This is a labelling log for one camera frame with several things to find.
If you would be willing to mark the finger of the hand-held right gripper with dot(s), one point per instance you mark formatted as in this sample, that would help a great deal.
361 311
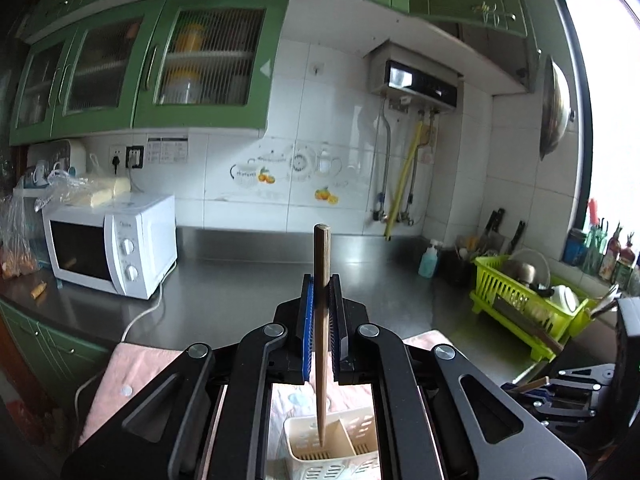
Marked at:
560 400
587 374

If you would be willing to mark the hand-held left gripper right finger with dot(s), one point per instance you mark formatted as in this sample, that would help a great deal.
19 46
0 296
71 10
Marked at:
335 330

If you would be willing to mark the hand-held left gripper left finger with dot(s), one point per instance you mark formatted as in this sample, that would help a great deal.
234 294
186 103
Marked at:
308 330

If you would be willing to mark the wooden chopstick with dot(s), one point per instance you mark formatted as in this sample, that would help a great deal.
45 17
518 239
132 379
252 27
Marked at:
322 260
534 385

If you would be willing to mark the cream plastic utensil holder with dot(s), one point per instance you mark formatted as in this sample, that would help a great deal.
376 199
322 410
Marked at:
345 435

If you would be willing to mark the white bowl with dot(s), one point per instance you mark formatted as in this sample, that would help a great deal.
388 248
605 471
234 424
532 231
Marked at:
565 297

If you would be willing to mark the blue soap pump bottle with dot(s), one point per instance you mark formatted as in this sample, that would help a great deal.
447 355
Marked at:
427 262

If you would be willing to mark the row of condiment bottles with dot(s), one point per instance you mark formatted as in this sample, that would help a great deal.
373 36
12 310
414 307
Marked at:
607 255

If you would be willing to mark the green plastic dish rack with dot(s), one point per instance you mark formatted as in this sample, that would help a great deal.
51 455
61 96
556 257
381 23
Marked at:
500 280

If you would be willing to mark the yellow pipe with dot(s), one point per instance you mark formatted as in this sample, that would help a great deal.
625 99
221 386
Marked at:
405 180

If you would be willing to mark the pink and blue towel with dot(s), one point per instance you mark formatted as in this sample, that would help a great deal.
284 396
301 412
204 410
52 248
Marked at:
130 375

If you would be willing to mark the white microwave oven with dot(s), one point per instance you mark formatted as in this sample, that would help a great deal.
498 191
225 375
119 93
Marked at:
85 245

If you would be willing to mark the clear bag with yellow block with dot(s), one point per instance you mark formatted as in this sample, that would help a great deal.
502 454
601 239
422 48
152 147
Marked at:
95 190

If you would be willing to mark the green base cabinet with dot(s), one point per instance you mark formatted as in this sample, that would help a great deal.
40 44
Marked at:
45 355

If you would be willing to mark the window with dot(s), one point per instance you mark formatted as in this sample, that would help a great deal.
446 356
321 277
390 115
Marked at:
610 110

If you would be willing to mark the small brown food piece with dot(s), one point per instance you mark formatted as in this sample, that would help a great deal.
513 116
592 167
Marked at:
38 291

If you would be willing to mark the white countertop appliance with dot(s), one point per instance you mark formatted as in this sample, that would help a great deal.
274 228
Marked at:
65 157

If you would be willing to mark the clear bag with food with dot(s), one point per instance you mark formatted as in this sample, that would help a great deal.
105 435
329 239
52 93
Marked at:
15 250

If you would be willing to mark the printed wall sticker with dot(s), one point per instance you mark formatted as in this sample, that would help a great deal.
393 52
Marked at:
168 149

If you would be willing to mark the black wall socket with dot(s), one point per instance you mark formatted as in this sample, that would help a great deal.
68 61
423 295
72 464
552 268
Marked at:
135 156

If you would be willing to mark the white wall socket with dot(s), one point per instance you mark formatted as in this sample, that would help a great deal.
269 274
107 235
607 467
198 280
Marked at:
118 158

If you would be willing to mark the grey wall water heater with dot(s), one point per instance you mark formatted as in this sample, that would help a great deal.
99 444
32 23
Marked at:
425 85

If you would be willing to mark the green glass-door wall cabinet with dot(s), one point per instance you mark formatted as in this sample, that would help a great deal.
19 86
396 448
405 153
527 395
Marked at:
125 100

